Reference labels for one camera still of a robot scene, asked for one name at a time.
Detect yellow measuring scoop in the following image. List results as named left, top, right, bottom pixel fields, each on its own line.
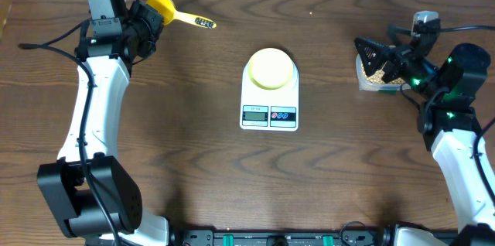
left=146, top=0, right=217, bottom=29

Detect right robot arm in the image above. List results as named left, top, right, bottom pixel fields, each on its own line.
left=354, top=29, right=494, bottom=245

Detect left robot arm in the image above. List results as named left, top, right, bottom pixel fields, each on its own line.
left=37, top=1, right=170, bottom=245

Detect pale yellow bowl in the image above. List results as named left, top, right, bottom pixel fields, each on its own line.
left=247, top=48, right=295, bottom=90

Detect white digital kitchen scale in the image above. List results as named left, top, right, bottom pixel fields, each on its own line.
left=239, top=64, right=300, bottom=132

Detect soybeans in container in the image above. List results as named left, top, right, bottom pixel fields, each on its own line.
left=361, top=64, right=405, bottom=85

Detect clear plastic container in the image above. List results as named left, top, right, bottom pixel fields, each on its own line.
left=356, top=55, right=411, bottom=91

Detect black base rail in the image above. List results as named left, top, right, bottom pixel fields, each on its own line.
left=168, top=227, right=394, bottom=246

